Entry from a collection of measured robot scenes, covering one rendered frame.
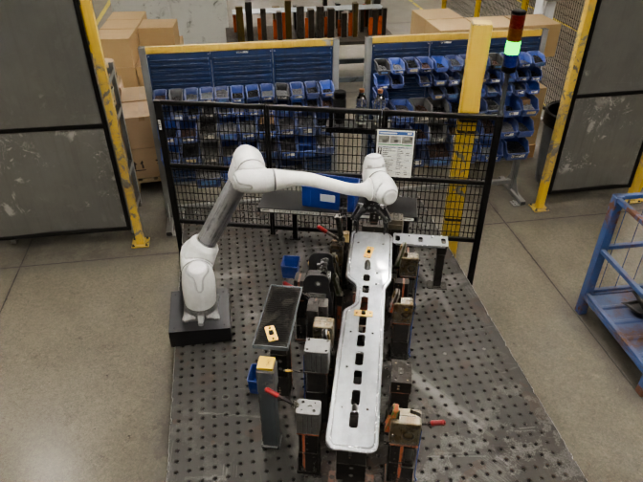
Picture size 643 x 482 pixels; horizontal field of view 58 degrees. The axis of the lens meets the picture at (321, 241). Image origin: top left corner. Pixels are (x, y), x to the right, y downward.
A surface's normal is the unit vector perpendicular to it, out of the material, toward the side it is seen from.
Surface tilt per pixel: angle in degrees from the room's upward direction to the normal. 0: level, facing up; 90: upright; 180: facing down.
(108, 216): 89
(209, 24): 90
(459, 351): 0
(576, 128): 90
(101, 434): 0
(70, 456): 0
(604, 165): 91
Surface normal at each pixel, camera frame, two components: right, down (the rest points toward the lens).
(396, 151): -0.11, 0.57
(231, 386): 0.00, -0.82
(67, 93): 0.16, 0.58
